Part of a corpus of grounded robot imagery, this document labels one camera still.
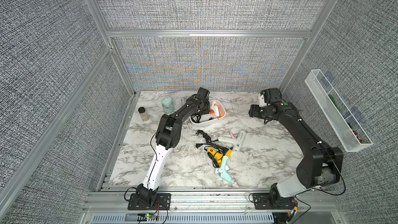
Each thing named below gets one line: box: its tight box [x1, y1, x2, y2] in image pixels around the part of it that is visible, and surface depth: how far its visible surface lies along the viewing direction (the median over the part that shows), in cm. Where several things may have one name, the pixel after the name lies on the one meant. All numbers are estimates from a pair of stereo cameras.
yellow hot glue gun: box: [207, 146, 233, 164], surface depth 89 cm
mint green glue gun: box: [215, 155, 233, 184], surface depth 83 cm
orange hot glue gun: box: [210, 101, 222, 120], surface depth 100 cm
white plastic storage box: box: [189, 99, 226, 128], surface depth 102 cm
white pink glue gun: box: [217, 130, 247, 152], surface depth 94 cm
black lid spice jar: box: [137, 106, 150, 122], surface depth 100 cm
